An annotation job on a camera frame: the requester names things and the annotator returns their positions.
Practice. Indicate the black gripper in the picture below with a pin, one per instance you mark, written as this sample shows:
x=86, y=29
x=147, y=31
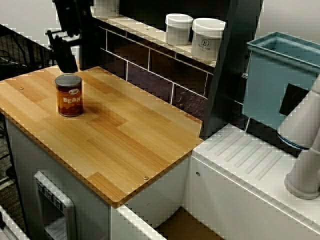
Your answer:
x=67, y=17

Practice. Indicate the orange beans can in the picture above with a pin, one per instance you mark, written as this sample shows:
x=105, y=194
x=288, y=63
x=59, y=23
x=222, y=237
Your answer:
x=70, y=100

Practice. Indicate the white jar with printed logo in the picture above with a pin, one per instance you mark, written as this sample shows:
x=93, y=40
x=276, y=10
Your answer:
x=106, y=6
x=205, y=45

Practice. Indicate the plain white lidded jar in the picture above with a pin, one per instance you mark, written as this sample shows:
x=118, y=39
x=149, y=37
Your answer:
x=178, y=30

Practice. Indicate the grey ice dispenser panel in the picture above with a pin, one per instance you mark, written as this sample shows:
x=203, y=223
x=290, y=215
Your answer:
x=71, y=210

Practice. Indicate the black hutch with tile backsplash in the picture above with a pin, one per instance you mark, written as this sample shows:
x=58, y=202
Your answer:
x=232, y=62

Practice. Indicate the teal plastic bin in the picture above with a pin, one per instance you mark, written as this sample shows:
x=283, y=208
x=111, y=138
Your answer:
x=265, y=95

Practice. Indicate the white sink with drainboard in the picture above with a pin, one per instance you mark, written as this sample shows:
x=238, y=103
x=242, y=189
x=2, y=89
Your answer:
x=225, y=200

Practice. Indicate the black square bin label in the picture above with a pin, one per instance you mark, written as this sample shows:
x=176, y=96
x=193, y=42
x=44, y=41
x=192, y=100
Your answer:
x=293, y=100

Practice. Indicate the grey curved toy faucet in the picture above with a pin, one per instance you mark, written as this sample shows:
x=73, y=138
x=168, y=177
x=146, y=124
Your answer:
x=302, y=175

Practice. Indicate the aluminium frame rail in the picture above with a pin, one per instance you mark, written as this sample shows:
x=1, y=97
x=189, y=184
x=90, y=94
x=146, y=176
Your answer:
x=10, y=227

